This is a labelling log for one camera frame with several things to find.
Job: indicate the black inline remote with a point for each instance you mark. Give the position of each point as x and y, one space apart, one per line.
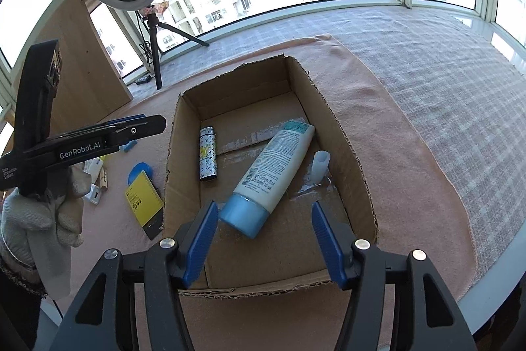
143 79

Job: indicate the small white tube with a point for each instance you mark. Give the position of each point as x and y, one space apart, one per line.
92 166

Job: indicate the small translucent plastic cap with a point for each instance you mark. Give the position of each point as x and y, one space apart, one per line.
319 168

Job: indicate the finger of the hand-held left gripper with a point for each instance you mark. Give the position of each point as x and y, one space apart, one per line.
125 119
139 129

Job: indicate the blue round lid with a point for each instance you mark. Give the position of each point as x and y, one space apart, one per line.
141 169

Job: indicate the person's left hand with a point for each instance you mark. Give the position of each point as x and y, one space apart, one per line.
41 227

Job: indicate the white charger plug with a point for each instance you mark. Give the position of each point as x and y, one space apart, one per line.
93 194

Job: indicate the patterned silver lighter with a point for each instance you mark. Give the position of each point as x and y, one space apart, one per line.
208 153

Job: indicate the brown cardboard box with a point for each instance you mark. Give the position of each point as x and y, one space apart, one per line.
283 252

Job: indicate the yellow card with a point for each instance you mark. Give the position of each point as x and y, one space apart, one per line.
144 199

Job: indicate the light wooden board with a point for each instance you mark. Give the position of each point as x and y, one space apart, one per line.
82 79

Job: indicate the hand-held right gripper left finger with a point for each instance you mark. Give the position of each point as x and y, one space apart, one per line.
201 244

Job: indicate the wooden clothes peg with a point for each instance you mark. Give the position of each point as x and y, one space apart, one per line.
103 178

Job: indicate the white tube with blue cap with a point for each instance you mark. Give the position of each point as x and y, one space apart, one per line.
275 166

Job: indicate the pink blanket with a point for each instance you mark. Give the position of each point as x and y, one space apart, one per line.
402 178

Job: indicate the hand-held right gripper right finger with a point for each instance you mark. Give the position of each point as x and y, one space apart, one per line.
328 248

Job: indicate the person's left forearm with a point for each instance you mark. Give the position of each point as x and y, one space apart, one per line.
18 305

